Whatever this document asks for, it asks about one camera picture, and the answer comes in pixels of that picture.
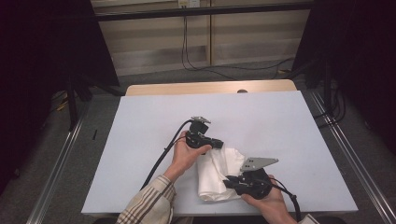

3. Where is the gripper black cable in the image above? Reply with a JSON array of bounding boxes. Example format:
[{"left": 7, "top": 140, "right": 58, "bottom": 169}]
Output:
[
  {"left": 270, "top": 177, "right": 303, "bottom": 222},
  {"left": 140, "top": 119, "right": 194, "bottom": 190}
]

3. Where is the black curtain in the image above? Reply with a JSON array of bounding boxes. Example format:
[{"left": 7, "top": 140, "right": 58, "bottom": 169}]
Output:
[
  {"left": 0, "top": 0, "right": 120, "bottom": 194},
  {"left": 292, "top": 0, "right": 396, "bottom": 157}
]

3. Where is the black metal stand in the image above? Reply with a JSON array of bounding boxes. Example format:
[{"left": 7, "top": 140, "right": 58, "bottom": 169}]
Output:
[
  {"left": 321, "top": 59, "right": 334, "bottom": 117},
  {"left": 66, "top": 73, "right": 94, "bottom": 132}
]

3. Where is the person's right hand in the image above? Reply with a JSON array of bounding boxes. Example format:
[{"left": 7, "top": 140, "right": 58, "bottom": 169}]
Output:
[{"left": 242, "top": 175, "right": 293, "bottom": 218}]

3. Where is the bundle of black floor cables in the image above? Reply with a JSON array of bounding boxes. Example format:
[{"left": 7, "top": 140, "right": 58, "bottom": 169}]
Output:
[{"left": 312, "top": 87, "right": 347, "bottom": 129}]

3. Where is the white baby shirt chick print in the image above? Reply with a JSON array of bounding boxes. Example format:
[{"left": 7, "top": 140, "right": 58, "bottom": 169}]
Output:
[{"left": 196, "top": 145, "right": 250, "bottom": 203}]

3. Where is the black power cable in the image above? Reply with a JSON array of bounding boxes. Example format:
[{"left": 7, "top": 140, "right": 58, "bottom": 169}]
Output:
[
  {"left": 181, "top": 14, "right": 238, "bottom": 81},
  {"left": 184, "top": 14, "right": 295, "bottom": 72}
]

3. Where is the person's left hand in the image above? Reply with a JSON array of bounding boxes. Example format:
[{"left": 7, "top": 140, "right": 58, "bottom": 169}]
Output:
[{"left": 163, "top": 130, "right": 213, "bottom": 183}]

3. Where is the black horizontal bar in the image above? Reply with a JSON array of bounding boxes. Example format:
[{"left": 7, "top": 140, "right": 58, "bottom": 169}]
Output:
[{"left": 94, "top": 2, "right": 314, "bottom": 22}]

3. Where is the wooden table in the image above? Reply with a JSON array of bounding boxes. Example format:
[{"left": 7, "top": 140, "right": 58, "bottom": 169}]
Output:
[{"left": 124, "top": 78, "right": 298, "bottom": 97}]

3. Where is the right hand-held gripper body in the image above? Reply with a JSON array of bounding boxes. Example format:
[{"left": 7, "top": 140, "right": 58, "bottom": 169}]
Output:
[{"left": 237, "top": 157, "right": 279, "bottom": 200}]

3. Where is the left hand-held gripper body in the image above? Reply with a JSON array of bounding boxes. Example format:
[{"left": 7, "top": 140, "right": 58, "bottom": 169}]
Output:
[{"left": 185, "top": 116, "right": 216, "bottom": 149}]

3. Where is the aluminium floor rail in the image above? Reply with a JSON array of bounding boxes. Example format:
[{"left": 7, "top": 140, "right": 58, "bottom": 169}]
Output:
[
  {"left": 26, "top": 102, "right": 90, "bottom": 224},
  {"left": 309, "top": 90, "right": 396, "bottom": 224}
]

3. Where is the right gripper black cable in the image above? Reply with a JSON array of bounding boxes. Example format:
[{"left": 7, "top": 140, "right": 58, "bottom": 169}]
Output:
[{"left": 270, "top": 177, "right": 303, "bottom": 222}]

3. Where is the white wall outlet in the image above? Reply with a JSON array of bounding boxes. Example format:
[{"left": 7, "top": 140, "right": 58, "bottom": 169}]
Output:
[{"left": 177, "top": 0, "right": 201, "bottom": 8}]

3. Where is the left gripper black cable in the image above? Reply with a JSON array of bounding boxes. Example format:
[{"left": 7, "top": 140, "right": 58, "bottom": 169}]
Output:
[{"left": 140, "top": 119, "right": 194, "bottom": 190}]

